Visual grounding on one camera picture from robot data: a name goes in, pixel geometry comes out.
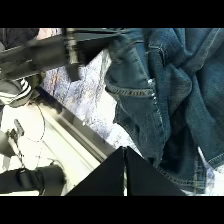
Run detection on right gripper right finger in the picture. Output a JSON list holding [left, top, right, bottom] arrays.
[[126, 146, 186, 197]]

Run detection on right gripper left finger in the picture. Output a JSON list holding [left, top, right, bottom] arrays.
[[66, 146, 126, 197]]

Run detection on blue jeans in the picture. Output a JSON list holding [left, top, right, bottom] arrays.
[[104, 28, 224, 196]]

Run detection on black and white striped garment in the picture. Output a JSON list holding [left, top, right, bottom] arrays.
[[0, 78, 34, 108]]

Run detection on silver frame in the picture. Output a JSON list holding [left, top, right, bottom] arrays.
[[0, 28, 131, 197]]

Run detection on black cable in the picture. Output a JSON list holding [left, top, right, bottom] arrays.
[[25, 102, 47, 144]]

